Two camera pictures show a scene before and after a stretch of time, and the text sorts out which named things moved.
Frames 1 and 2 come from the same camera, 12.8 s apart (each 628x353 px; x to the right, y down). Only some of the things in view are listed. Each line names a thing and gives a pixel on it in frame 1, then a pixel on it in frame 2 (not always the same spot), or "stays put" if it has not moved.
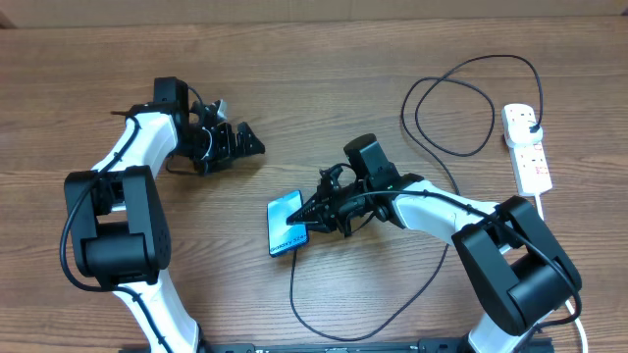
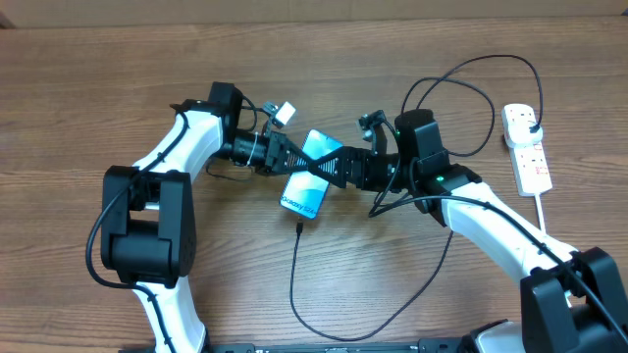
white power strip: x=529 y=161 stays put
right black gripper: x=327 y=214 to x=349 y=160
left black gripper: x=227 y=149 to x=279 y=145
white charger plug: x=524 y=131 stays put
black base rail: x=444 y=345 stays put
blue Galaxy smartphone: x=284 y=237 to x=305 y=189
